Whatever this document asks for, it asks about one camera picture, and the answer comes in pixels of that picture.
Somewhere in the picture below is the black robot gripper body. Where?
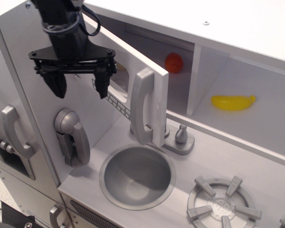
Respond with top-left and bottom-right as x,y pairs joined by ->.
28,30 -> 117,76

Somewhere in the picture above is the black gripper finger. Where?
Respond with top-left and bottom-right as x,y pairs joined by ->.
41,72 -> 67,99
94,67 -> 110,99

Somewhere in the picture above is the white microwave door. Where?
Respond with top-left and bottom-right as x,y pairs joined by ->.
90,27 -> 169,145

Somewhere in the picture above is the yellow toy lemon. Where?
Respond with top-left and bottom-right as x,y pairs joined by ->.
115,62 -> 126,74

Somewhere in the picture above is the grey toy telephone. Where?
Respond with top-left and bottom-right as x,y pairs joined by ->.
54,108 -> 90,168

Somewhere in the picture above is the orange toy fruit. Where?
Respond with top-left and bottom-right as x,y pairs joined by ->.
164,52 -> 183,73

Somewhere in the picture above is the grey ice dispenser panel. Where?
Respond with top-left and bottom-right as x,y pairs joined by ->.
0,138 -> 36,180

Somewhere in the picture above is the grey toy faucet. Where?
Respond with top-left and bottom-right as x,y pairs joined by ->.
129,118 -> 195,156

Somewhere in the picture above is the grey round sink basin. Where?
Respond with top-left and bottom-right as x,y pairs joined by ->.
99,144 -> 176,210

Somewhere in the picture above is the white toy kitchen cabinet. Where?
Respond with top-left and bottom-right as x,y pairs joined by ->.
0,0 -> 285,228

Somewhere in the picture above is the yellow toy banana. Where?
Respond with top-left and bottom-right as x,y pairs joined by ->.
211,95 -> 256,111

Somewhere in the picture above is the grey oven vent panel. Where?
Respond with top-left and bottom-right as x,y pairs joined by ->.
70,200 -> 119,228

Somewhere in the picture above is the black equipment at corner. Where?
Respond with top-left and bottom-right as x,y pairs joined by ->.
0,201 -> 36,228

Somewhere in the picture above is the grey stove burner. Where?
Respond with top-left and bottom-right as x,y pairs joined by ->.
187,176 -> 262,228

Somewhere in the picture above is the grey microwave door handle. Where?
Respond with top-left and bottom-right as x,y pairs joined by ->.
130,68 -> 154,145

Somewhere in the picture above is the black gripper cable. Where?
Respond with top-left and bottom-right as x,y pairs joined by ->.
73,0 -> 102,37

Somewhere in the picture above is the grey fridge door handle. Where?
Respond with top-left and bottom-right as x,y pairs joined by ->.
1,105 -> 35,159

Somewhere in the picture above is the grey oven door handle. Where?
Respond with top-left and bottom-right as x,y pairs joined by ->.
49,206 -> 66,228

